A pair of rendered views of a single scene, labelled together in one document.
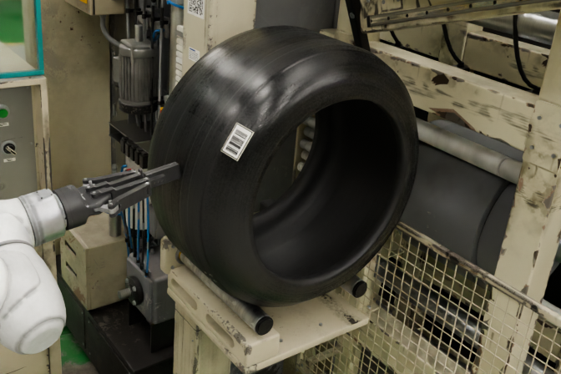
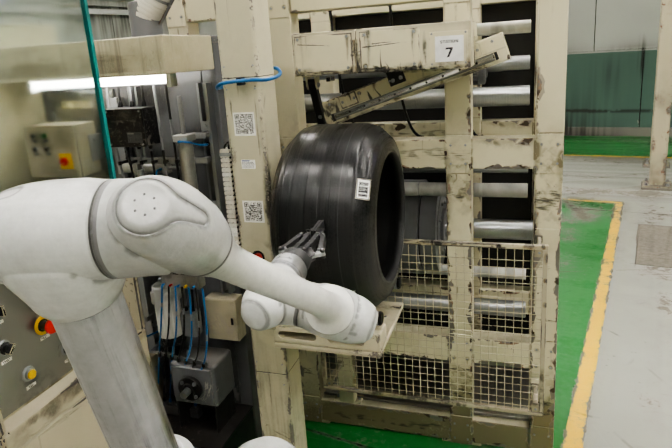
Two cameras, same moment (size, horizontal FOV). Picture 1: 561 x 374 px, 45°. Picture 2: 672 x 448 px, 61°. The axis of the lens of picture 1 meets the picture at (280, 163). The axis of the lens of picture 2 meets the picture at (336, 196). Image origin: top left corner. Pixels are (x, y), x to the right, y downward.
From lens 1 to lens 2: 0.98 m
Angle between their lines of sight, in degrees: 32
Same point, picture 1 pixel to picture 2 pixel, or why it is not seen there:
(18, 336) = (370, 324)
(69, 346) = not seen: outside the picture
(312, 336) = (389, 323)
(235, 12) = (272, 126)
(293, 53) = (357, 132)
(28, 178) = not seen: hidden behind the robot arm
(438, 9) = (387, 96)
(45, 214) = (299, 265)
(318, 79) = (379, 142)
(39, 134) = not seen: hidden behind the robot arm
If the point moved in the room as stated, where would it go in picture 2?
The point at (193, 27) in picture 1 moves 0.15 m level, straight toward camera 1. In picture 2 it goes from (243, 145) to (271, 148)
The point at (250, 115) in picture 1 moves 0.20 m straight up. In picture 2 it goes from (361, 171) to (357, 100)
